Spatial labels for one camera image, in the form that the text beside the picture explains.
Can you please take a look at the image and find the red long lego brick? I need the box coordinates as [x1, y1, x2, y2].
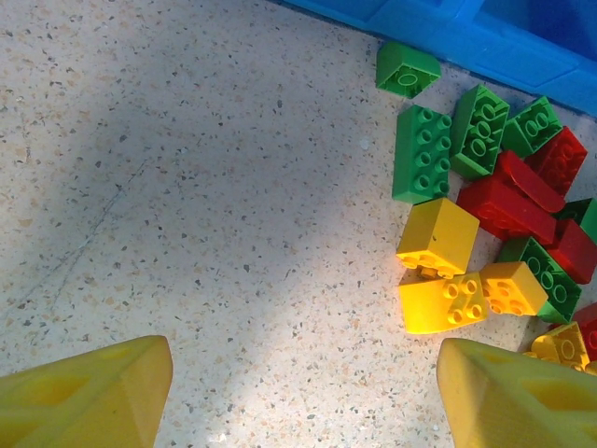
[455, 176, 559, 245]

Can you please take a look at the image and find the green long lego brick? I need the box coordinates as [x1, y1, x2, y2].
[391, 104, 453, 205]
[496, 235, 583, 326]
[450, 83, 510, 182]

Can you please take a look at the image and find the green small lego brick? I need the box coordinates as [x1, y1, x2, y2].
[501, 95, 564, 159]

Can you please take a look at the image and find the yellow rounded lego brick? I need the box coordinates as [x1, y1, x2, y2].
[524, 321, 590, 372]

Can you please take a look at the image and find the blue three-compartment plastic bin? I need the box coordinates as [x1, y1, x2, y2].
[279, 0, 597, 118]

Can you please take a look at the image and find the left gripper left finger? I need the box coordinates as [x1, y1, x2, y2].
[0, 334, 174, 448]

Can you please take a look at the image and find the green sloped lego brick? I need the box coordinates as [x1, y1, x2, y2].
[375, 40, 442, 99]

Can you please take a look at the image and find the yellow large lego brick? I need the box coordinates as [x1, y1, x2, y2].
[395, 197, 480, 280]

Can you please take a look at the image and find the red sloped lego brick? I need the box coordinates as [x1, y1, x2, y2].
[494, 149, 566, 214]

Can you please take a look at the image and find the yellow sloped lego brick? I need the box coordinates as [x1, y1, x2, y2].
[398, 272, 490, 335]

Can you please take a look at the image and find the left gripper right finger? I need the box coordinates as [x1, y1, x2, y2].
[436, 338, 597, 448]

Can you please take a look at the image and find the yellow small lego brick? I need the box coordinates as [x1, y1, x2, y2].
[479, 260, 549, 317]

